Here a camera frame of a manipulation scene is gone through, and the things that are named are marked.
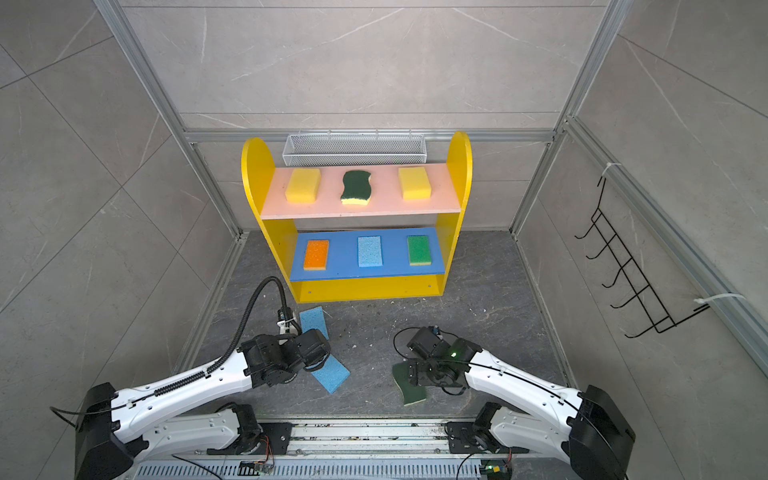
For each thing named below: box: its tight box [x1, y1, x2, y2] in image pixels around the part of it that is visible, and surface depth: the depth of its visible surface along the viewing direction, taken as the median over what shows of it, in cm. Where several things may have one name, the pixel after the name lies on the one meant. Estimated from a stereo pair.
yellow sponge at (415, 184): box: [398, 167, 432, 201], surface depth 74 cm
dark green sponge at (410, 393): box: [392, 361, 427, 406], surface depth 82 cm
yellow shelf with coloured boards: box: [242, 132, 473, 303], surface depth 78 cm
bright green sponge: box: [408, 235, 432, 266], surface depth 95 cm
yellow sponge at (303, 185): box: [286, 168, 321, 204], surface depth 73 cm
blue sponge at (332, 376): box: [311, 354, 351, 394], surface depth 83 cm
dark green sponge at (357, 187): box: [341, 170, 372, 205], surface depth 74 cm
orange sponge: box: [304, 240, 329, 271], surface depth 94 cm
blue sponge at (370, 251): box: [358, 236, 383, 267], surface depth 95 cm
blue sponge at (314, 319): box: [300, 306, 329, 340], surface depth 97 cm
